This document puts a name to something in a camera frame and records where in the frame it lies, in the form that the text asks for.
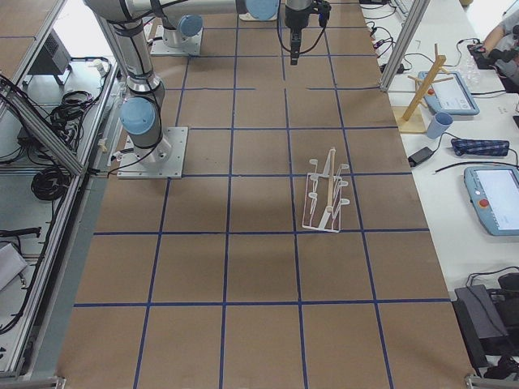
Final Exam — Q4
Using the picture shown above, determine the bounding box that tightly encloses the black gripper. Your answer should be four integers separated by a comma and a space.
285, 0, 331, 66

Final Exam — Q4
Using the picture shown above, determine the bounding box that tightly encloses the white wire cup rack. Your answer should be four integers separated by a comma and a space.
302, 147, 350, 233

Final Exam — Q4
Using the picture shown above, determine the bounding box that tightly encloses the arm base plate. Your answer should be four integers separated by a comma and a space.
116, 127, 188, 179
150, 25, 203, 57

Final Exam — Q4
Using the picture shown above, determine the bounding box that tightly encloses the aluminium frame post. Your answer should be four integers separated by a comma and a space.
380, 0, 429, 92

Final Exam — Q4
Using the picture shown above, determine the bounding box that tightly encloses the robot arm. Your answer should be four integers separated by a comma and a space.
85, 1, 277, 168
163, 0, 332, 66

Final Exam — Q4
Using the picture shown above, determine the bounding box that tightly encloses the operator hand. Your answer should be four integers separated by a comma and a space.
488, 49, 515, 62

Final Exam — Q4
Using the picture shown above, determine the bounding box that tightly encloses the blue teach pendant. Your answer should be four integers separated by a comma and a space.
463, 165, 518, 236
424, 71, 480, 116

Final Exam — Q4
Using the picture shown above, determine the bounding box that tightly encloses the wooden mug tree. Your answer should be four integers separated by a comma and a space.
392, 45, 453, 134

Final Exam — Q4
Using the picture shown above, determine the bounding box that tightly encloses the plaid pencil case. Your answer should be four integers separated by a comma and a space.
451, 139, 509, 156

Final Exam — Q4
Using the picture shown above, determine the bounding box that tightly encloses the blue teach pendant near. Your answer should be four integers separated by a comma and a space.
463, 165, 518, 236

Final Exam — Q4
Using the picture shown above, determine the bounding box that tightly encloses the blue teach pendant far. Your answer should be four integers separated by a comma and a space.
424, 71, 480, 116

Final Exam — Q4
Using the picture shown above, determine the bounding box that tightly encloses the black power adapter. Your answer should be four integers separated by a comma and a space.
408, 147, 435, 168

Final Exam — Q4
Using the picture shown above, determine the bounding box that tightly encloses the blue cup on desk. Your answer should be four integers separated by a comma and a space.
426, 112, 453, 139

